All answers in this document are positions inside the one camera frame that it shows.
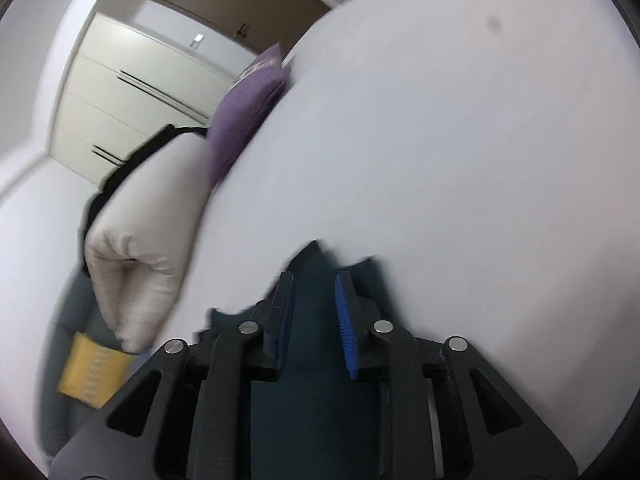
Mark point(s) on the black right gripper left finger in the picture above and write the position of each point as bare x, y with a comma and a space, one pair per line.
185, 414

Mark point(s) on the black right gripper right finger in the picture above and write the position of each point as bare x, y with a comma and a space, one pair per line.
445, 412

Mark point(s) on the dark green knit garment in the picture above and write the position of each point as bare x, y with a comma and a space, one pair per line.
315, 422

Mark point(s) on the yellow cushion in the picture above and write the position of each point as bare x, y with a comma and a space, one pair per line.
93, 373

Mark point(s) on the grey upholstered bench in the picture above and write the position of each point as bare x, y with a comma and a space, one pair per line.
61, 416

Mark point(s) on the folded beige duvet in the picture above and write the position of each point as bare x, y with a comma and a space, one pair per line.
139, 247

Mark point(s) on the black garment behind duvet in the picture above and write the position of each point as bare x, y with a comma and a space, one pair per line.
112, 182

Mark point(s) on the purple cushion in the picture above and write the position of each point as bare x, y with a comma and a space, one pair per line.
242, 110

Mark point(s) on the cream wardrobe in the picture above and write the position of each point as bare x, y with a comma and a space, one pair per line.
121, 88

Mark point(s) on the white wall switch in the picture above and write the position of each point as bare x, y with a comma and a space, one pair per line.
196, 41

